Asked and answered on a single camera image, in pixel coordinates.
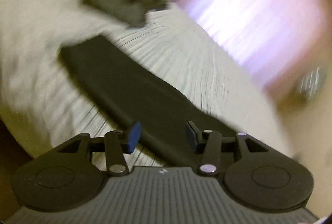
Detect black pants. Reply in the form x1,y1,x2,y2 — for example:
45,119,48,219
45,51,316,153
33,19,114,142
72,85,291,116
60,35,244,170

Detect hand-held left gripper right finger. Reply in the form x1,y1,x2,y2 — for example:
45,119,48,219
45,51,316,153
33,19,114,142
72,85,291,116
186,120,272,176

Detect sheer pink curtain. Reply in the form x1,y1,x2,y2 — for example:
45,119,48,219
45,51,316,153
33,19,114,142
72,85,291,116
179,0,327,90

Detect grey checked garment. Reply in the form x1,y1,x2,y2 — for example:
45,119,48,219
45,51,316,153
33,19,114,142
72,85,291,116
83,0,169,29

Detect bed with grey striped bedspread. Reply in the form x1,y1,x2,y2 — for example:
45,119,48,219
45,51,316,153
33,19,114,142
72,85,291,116
0,0,299,170

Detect shiny patterned fabric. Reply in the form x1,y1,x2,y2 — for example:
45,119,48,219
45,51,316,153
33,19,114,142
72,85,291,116
298,67,328,100

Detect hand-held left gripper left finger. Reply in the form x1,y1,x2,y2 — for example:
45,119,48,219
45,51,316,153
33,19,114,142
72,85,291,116
57,121,142,177

